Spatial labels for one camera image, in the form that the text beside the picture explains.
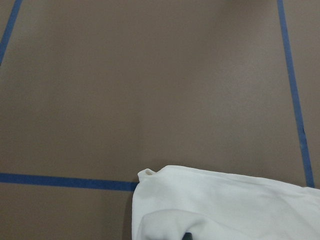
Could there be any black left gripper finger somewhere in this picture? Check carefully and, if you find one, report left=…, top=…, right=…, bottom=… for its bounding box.
left=182, top=232, right=193, bottom=240

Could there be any white long-sleeve printed shirt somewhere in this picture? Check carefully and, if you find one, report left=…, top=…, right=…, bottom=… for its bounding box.
left=131, top=165, right=320, bottom=240

